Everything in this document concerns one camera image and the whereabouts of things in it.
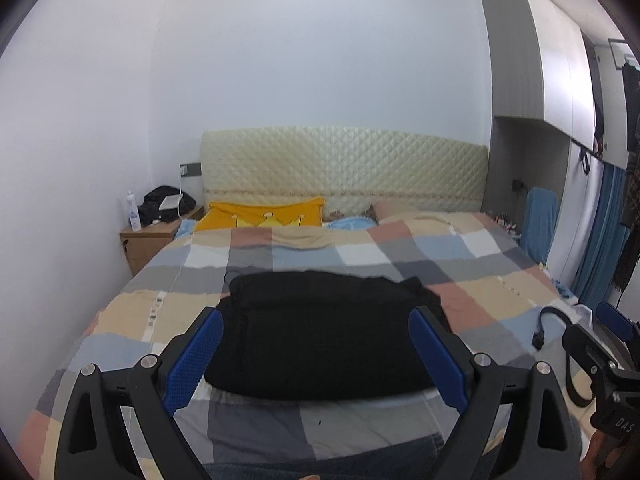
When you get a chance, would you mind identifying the blue curtain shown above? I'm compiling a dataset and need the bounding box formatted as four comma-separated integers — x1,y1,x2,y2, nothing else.
572,164,629,310

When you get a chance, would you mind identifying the blue cloth on chair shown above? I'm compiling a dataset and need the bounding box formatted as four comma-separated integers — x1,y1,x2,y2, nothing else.
520,188,559,264

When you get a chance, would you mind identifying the yellow pillow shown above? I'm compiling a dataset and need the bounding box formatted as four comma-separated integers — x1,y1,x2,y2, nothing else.
194,197,324,232

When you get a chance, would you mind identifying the person's right hand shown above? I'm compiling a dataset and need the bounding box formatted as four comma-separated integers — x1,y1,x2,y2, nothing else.
580,430,639,480

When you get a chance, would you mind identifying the white plastic bottle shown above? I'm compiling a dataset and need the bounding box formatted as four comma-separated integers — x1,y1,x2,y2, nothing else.
126,191,142,232

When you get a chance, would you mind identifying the cream quilted headboard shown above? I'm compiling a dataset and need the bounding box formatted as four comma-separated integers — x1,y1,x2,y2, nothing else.
201,126,488,216

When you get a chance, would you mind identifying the wooden nightstand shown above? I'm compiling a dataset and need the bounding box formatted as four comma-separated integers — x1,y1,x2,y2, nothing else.
119,218,181,275

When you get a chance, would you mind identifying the light blue pillow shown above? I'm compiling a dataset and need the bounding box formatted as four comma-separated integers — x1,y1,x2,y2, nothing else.
324,216,378,231

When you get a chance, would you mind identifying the plaid patchwork bed quilt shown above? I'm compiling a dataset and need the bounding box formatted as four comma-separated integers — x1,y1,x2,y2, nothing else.
17,212,589,479

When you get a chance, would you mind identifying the grey wall wardrobe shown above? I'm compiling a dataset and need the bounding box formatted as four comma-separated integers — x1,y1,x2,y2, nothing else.
482,0,603,286

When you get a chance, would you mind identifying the black bag on nightstand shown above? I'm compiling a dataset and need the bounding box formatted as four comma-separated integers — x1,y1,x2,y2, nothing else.
138,185,196,226

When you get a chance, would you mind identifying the black strap on bed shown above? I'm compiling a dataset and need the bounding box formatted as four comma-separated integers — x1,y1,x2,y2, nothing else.
531,304,576,351

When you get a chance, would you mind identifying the black padded jacket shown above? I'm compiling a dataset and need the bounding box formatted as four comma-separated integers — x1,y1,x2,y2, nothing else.
204,271,449,402

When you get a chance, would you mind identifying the grey wall socket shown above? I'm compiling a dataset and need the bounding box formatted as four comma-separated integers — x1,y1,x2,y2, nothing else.
180,162,202,178

